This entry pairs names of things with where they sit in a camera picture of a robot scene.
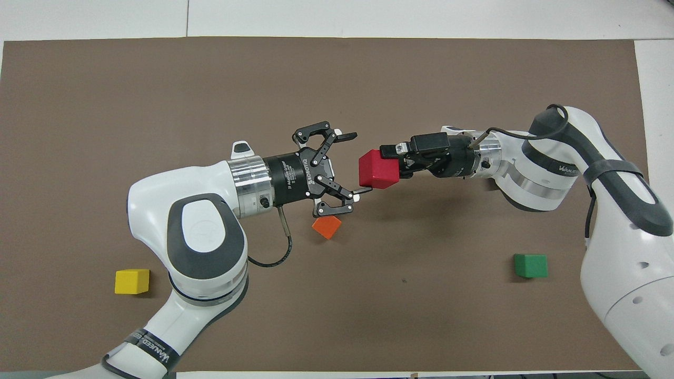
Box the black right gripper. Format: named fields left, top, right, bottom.
left=380, top=133, right=480, bottom=178

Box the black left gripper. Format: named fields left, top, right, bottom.
left=263, top=122, right=373, bottom=218

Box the red wooden block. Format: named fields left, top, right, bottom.
left=359, top=149, right=401, bottom=190

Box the orange wooden block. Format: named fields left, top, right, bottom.
left=312, top=216, right=342, bottom=240

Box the green wooden block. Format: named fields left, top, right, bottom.
left=514, top=254, right=548, bottom=278

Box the yellow wooden block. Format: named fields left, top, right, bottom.
left=115, top=269, right=150, bottom=295

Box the brown table mat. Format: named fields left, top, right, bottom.
left=0, top=37, right=672, bottom=372

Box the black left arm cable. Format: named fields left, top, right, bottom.
left=247, top=205, right=293, bottom=267

